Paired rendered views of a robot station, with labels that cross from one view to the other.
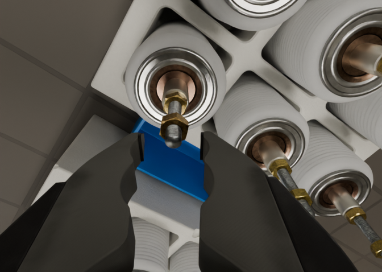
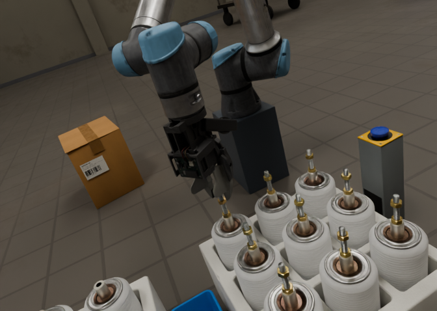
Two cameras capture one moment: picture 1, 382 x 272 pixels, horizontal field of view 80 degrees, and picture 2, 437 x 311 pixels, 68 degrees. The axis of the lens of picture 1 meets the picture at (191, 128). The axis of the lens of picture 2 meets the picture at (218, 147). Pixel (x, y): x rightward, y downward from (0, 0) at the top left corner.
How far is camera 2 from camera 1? 0.69 m
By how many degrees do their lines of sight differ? 88
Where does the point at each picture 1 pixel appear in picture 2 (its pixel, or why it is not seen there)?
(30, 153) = not seen: outside the picture
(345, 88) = (296, 237)
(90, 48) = (203, 282)
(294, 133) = (270, 251)
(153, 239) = not seen: outside the picture
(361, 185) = (307, 297)
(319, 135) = not seen: hidden behind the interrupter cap
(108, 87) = (205, 246)
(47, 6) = (200, 259)
